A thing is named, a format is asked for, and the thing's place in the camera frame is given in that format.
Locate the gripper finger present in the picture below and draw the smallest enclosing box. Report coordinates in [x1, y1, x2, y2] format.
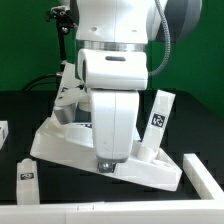
[98, 162, 116, 173]

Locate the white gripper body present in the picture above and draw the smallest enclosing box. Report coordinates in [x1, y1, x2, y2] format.
[90, 89, 139, 163]

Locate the white desk tabletop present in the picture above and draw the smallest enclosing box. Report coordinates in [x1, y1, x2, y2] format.
[30, 118, 182, 191]

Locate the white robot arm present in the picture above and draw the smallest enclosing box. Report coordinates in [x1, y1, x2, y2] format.
[55, 0, 202, 173]

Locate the white L-shaped fence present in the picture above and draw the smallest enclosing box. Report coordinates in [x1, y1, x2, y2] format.
[0, 154, 224, 224]

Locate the black cable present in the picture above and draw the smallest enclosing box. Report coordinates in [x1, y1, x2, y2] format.
[21, 72, 66, 92]

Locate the black camera on stand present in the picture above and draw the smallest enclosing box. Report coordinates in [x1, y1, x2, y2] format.
[45, 6, 74, 71]

